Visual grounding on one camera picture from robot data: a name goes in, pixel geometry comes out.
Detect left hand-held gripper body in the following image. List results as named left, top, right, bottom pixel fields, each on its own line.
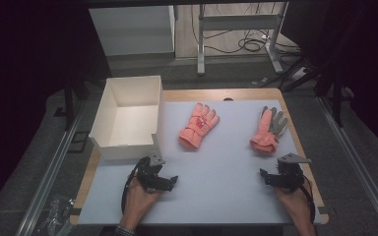
left=135, top=152, right=167, bottom=194

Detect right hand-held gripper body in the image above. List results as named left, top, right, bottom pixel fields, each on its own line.
left=275, top=152, right=313, bottom=193

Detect pink glove with grey palm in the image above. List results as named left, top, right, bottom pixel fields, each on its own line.
left=249, top=105, right=289, bottom=155

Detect white box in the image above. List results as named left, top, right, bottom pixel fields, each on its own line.
left=88, top=75, right=166, bottom=161

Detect pink glove with red tag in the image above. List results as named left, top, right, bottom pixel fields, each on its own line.
left=177, top=102, right=221, bottom=151

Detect person's right hand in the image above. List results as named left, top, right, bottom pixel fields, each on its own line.
left=274, top=186, right=314, bottom=227

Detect person's left hand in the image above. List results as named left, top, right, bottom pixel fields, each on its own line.
left=120, top=178, right=161, bottom=231

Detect light grey table mat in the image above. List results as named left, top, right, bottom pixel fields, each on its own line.
left=78, top=99, right=323, bottom=226

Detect black stand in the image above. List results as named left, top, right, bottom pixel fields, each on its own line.
left=281, top=58, right=347, bottom=129
left=53, top=74, right=92, bottom=132

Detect clear plastic bag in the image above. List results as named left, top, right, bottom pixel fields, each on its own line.
left=33, top=194, right=77, bottom=236

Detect white power strip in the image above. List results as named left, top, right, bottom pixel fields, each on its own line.
left=289, top=66, right=310, bottom=82

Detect white cabinet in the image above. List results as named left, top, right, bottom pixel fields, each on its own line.
left=88, top=4, right=177, bottom=57

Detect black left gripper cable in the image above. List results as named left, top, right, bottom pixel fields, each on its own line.
left=120, top=162, right=141, bottom=214

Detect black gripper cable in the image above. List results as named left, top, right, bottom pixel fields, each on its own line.
left=120, top=162, right=141, bottom=214
left=299, top=175, right=317, bottom=224

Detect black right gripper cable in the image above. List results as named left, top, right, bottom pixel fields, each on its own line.
left=299, top=175, right=317, bottom=224

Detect aluminium rail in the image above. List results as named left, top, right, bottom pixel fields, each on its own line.
left=14, top=100, right=87, bottom=236
left=317, top=95, right=378, bottom=236

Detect black floor bracket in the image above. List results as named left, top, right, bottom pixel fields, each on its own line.
left=67, top=130, right=91, bottom=154

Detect black floor cables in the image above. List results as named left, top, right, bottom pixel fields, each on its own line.
left=190, top=2, right=302, bottom=56

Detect grey metal desk frame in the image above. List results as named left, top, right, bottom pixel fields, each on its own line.
left=196, top=1, right=290, bottom=77

